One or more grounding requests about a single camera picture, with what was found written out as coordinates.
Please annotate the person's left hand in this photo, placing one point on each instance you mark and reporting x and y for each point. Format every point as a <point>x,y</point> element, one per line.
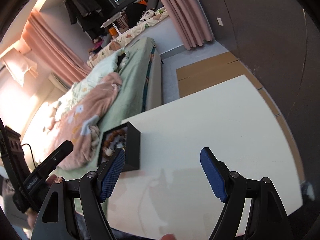
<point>32,214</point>

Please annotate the floral pillow row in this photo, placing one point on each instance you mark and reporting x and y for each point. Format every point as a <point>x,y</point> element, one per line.
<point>148,20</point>

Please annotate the bed with green sheet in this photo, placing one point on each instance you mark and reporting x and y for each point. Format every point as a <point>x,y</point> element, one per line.
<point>133,65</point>

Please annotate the black jewelry box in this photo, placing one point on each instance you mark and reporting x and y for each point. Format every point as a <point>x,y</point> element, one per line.
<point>126,137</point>

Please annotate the white wall switch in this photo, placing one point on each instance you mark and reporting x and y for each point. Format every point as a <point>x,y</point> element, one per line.
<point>220,22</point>

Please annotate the pink curtain by window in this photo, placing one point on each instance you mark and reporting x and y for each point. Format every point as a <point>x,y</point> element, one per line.
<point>47,45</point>

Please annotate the pink curtain by wall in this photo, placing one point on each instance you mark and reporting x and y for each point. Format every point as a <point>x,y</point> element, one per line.
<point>190,22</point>

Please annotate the pink floral blanket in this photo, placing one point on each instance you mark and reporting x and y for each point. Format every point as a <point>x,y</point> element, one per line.
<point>79,125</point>

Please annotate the dark hanging clothes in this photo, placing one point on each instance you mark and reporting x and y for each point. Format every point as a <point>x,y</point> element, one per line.
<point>91,14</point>

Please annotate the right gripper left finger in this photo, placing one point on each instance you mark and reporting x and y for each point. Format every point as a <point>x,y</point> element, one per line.
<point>95,188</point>

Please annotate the flat cardboard sheet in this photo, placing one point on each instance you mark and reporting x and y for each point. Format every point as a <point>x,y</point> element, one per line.
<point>223,67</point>

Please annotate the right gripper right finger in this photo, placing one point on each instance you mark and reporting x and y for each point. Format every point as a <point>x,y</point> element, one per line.
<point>232,190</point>

